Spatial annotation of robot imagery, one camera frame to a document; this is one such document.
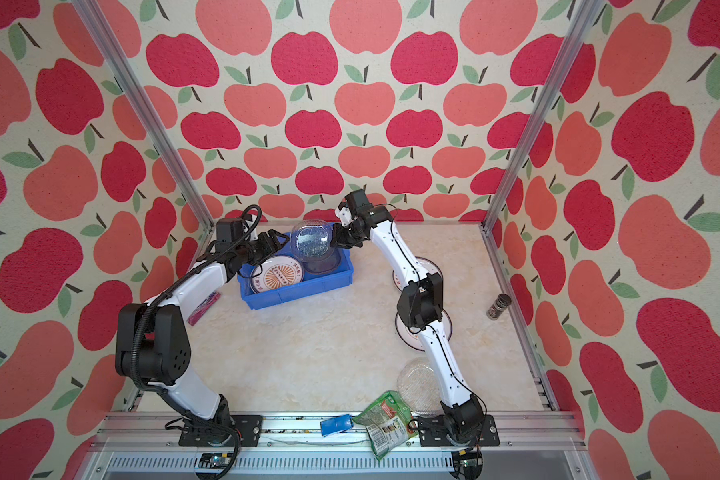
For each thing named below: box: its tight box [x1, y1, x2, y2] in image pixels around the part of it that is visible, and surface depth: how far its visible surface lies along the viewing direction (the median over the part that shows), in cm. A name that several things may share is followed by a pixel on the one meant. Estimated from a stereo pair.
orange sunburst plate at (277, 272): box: [251, 255, 303, 294], surface depth 106 cm
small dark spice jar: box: [486, 293, 512, 321], surface depth 90 cm
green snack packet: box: [353, 391, 418, 461], surface depth 76 cm
